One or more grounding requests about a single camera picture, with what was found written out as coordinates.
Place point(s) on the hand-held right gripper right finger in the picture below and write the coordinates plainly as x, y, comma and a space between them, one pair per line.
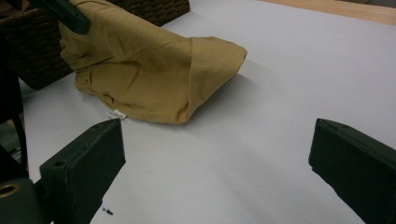
361, 168

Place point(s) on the white board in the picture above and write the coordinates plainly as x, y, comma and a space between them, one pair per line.
249, 140

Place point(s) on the brown wicker basket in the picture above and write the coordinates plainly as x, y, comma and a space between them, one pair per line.
37, 46

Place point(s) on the tan cloth garment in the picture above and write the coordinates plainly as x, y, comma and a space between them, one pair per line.
140, 68

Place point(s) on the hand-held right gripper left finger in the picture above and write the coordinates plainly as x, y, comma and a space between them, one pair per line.
84, 168

